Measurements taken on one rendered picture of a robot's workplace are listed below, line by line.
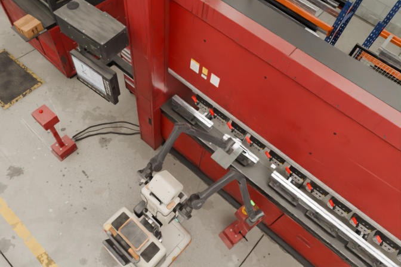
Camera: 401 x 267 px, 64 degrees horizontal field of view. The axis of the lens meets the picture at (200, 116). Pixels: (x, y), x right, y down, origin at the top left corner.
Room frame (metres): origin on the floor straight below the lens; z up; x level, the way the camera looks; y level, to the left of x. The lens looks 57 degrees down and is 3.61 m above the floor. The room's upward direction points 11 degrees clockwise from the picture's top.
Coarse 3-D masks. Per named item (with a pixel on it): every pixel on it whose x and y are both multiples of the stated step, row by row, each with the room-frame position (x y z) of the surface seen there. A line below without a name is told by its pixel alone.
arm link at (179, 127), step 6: (174, 126) 1.24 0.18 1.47; (180, 126) 1.23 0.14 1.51; (186, 126) 1.24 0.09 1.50; (174, 132) 1.19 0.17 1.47; (180, 132) 1.20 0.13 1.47; (186, 132) 1.21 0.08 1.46; (168, 138) 1.16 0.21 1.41; (174, 138) 1.16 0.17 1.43; (168, 144) 1.12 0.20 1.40; (162, 150) 1.08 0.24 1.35; (168, 150) 1.09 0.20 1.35; (156, 156) 1.05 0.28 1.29; (162, 156) 1.04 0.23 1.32; (156, 162) 1.00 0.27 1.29; (162, 162) 1.00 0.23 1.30; (156, 168) 0.96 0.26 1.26
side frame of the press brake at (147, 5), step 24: (144, 0) 1.71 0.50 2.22; (168, 0) 1.86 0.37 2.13; (144, 24) 1.72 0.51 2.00; (168, 24) 1.87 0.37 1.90; (144, 48) 1.73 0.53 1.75; (168, 48) 1.87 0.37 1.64; (144, 72) 1.74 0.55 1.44; (168, 72) 1.88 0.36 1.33; (144, 96) 1.75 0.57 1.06; (168, 96) 1.89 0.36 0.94; (144, 120) 1.76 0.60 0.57
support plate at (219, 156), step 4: (220, 148) 1.37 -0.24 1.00; (240, 148) 1.41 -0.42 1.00; (216, 152) 1.33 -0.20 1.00; (220, 152) 1.33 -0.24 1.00; (224, 152) 1.34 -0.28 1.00; (236, 152) 1.36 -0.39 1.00; (240, 152) 1.37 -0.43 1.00; (212, 156) 1.28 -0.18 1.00; (216, 156) 1.28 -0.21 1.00; (220, 156) 1.29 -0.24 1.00; (224, 156) 1.30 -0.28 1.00; (228, 156) 1.31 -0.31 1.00; (232, 156) 1.31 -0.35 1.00; (236, 156) 1.32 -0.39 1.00; (216, 160) 1.24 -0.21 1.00; (220, 160) 1.25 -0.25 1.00; (224, 160) 1.26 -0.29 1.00; (228, 160) 1.26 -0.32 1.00; (232, 160) 1.27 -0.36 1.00; (220, 164) 1.21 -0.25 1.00; (224, 164) 1.22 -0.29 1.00; (228, 164) 1.22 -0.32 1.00; (224, 168) 1.18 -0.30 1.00
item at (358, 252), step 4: (348, 244) 0.75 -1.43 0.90; (352, 244) 0.75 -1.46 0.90; (348, 248) 0.72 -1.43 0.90; (356, 248) 0.73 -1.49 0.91; (356, 252) 0.70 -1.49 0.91; (360, 252) 0.70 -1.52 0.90; (360, 256) 0.67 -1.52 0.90; (364, 256) 0.68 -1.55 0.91; (368, 256) 0.68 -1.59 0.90; (364, 260) 0.65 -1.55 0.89; (368, 260) 0.65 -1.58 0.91; (372, 260) 0.66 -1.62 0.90; (368, 264) 0.62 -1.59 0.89; (372, 264) 0.63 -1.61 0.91
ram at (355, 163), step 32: (192, 32) 1.75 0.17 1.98; (224, 64) 1.58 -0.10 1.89; (256, 64) 1.47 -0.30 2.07; (224, 96) 1.55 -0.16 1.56; (256, 96) 1.42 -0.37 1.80; (288, 96) 1.32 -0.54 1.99; (256, 128) 1.37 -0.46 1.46; (288, 128) 1.26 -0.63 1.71; (320, 128) 1.17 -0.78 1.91; (352, 128) 1.10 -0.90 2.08; (288, 160) 1.19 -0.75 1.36; (320, 160) 1.10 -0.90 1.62; (352, 160) 1.03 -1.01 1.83; (384, 160) 0.97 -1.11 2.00; (352, 192) 0.94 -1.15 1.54; (384, 192) 0.88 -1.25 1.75; (384, 224) 0.78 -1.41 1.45
